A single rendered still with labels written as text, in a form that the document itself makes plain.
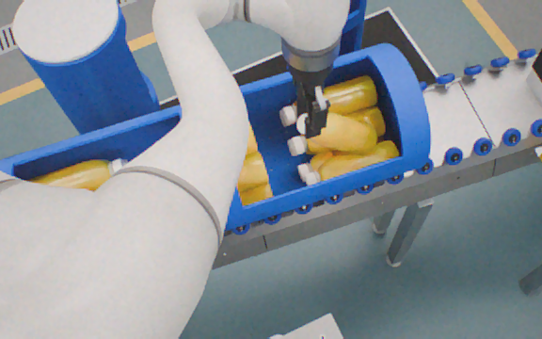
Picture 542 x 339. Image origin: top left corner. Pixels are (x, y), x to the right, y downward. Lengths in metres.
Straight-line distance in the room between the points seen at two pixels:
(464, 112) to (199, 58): 1.04
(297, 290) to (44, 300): 1.97
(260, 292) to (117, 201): 1.91
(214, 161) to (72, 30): 1.20
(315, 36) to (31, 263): 0.56
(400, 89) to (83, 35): 0.83
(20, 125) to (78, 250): 2.49
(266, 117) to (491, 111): 0.57
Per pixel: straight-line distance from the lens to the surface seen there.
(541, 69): 1.55
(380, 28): 2.66
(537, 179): 2.61
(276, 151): 1.41
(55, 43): 1.62
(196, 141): 0.47
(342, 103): 1.28
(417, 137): 1.21
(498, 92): 1.61
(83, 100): 1.72
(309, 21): 0.79
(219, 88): 0.55
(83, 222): 0.38
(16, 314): 0.35
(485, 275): 2.40
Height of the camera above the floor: 2.22
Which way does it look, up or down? 65 degrees down
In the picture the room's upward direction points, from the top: 7 degrees counter-clockwise
